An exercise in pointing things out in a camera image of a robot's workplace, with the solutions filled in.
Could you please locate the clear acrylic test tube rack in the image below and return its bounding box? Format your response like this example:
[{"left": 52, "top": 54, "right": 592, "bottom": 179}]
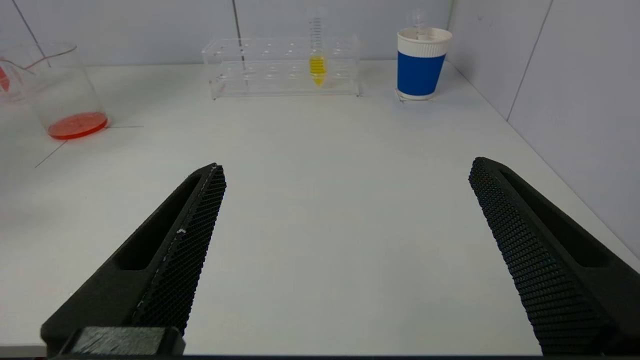
[
  {"left": 201, "top": 34, "right": 361, "bottom": 100},
  {"left": 0, "top": 44, "right": 28, "bottom": 104}
]

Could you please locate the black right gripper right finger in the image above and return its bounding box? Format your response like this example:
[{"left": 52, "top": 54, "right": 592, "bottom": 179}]
[{"left": 468, "top": 156, "right": 640, "bottom": 357}]

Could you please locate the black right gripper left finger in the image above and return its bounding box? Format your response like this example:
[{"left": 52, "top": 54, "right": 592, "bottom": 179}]
[{"left": 40, "top": 162, "right": 228, "bottom": 357}]

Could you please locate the clear glass beaker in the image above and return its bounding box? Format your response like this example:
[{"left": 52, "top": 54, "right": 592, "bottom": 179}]
[{"left": 22, "top": 42, "right": 110, "bottom": 141}]

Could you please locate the blue and white paper cup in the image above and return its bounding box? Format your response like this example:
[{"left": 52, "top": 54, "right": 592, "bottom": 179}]
[{"left": 396, "top": 27, "right": 454, "bottom": 102}]

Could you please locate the test tube with yellow pigment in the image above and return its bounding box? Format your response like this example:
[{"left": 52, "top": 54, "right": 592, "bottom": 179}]
[{"left": 308, "top": 6, "right": 329, "bottom": 87}]

